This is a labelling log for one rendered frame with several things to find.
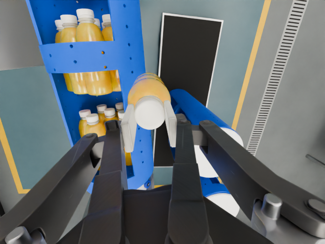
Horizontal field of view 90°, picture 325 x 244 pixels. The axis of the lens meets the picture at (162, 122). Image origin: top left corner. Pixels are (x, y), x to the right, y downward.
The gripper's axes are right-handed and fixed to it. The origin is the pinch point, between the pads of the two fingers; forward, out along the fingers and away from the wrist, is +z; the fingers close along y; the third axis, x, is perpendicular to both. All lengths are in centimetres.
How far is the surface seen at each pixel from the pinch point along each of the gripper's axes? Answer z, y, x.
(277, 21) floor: 154, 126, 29
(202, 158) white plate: 47, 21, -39
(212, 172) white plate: 48, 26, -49
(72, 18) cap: 34.4, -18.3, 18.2
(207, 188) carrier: 54, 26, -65
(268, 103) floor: 156, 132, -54
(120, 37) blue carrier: 27.4, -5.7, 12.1
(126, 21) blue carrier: 29.0, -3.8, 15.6
